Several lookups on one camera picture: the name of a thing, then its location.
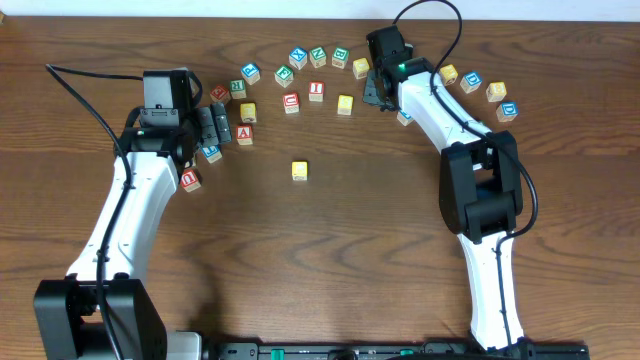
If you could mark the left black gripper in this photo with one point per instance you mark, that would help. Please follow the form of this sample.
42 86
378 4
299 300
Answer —
205 125

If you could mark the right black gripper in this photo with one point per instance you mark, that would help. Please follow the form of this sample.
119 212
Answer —
373 93

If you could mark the yellow C block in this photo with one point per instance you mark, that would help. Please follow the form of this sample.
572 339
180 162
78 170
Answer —
299 170

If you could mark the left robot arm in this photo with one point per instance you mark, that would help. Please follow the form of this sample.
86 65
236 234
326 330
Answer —
101 309

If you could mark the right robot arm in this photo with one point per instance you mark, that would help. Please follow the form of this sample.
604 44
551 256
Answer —
480 193

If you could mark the red E block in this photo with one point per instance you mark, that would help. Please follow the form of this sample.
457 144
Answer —
220 94

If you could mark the blue T block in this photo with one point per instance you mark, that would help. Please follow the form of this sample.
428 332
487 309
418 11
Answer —
212 153

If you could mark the yellow block top centre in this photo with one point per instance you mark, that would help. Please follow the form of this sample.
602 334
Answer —
360 68

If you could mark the red A block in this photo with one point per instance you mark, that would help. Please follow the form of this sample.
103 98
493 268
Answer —
244 135

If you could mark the yellow block left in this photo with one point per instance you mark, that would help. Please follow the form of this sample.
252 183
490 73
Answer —
248 112

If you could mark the yellow S block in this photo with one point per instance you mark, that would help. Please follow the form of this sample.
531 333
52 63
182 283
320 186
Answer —
345 105

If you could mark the blue 2 block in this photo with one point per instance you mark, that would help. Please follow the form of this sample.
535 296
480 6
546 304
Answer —
404 118

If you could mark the green R block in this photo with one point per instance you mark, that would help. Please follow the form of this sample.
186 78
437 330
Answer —
238 89

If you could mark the green B block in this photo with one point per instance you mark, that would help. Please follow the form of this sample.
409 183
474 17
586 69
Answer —
339 57

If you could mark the blue P block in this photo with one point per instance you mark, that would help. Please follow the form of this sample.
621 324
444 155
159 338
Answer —
251 73

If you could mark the red U block lower left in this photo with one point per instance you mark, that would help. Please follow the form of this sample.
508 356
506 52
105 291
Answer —
190 180

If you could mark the red u block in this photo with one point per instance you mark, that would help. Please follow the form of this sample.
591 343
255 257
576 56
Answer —
291 103
190 180

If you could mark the red I block centre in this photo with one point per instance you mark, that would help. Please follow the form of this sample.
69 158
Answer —
316 91

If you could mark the yellow block upper right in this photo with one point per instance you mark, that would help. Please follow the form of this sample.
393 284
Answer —
448 74

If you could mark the green N block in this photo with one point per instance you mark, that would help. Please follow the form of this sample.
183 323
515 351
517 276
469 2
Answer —
318 57

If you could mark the red U block centre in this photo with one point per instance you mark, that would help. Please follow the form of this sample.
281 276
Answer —
291 103

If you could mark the green F block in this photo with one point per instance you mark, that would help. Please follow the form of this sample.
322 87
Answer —
284 76

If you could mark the blue X block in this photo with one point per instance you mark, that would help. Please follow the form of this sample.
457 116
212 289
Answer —
298 57

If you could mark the blue D block upper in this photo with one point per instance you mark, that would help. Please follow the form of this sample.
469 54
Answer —
470 82

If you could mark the blue d block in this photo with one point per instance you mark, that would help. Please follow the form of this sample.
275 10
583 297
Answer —
470 82
507 111

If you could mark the yellow 8 block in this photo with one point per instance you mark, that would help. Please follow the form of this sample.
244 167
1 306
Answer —
496 92

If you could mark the blue D block right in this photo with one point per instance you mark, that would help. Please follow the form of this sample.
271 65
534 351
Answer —
507 111

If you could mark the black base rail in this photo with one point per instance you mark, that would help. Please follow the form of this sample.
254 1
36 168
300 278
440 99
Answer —
524 350

